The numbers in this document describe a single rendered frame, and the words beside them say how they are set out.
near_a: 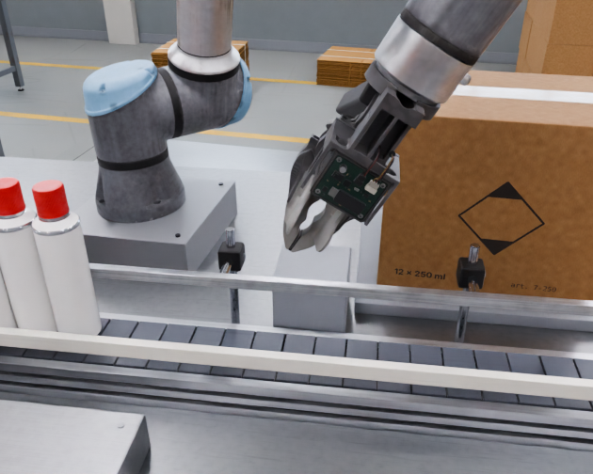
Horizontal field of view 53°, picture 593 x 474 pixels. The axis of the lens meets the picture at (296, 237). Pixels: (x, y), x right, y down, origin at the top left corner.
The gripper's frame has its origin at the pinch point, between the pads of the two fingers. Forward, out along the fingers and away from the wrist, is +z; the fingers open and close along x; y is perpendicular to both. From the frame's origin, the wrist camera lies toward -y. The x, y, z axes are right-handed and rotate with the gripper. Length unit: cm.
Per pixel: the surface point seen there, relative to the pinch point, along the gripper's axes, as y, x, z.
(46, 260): 2.0, -22.2, 17.5
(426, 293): -3.1, 16.8, -0.2
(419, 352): -2.5, 20.8, 6.9
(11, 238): 1.9, -26.6, 17.0
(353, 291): -3.1, 9.7, 4.3
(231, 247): -8.7, -4.6, 11.0
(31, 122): -311, -142, 201
